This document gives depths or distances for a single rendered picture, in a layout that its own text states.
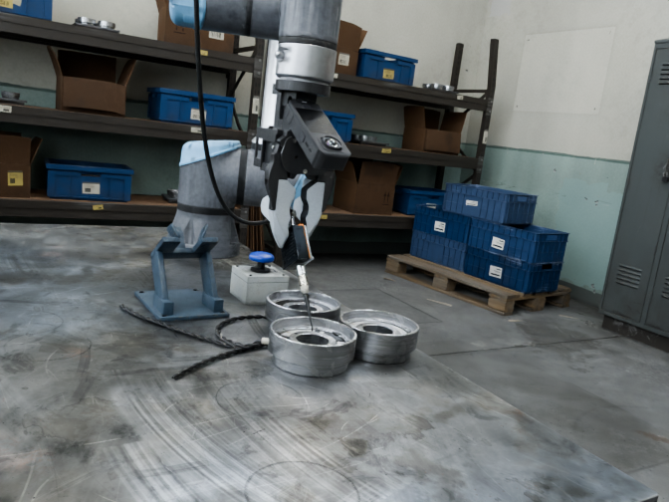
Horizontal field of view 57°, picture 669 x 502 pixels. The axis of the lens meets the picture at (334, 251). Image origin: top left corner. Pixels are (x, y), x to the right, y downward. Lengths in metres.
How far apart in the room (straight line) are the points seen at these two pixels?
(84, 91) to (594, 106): 3.70
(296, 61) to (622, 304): 3.80
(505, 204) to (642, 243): 0.92
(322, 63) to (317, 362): 0.36
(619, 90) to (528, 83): 0.92
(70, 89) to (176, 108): 0.66
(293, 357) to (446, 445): 0.20
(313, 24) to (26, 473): 0.56
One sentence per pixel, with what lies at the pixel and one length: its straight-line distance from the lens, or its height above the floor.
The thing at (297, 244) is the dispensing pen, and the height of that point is 0.93.
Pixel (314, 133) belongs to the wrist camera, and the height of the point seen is 1.07.
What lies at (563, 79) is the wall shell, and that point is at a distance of 5.52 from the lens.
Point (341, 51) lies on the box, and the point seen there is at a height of 1.66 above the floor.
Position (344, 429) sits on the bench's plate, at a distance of 0.61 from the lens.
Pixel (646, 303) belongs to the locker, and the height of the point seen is 0.26.
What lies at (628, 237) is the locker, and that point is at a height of 0.64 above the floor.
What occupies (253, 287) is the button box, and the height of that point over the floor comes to 0.83.
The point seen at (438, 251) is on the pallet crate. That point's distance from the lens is 4.92.
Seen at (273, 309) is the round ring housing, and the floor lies 0.83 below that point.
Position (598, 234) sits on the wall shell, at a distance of 5.11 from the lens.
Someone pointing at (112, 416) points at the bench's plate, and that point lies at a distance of 0.61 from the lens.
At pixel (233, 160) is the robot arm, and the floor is 1.00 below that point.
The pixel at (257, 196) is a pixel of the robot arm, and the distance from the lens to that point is 1.24.
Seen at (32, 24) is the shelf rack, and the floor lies 1.46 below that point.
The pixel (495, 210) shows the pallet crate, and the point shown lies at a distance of 4.55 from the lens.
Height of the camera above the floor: 1.08
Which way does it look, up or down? 11 degrees down
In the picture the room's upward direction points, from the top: 7 degrees clockwise
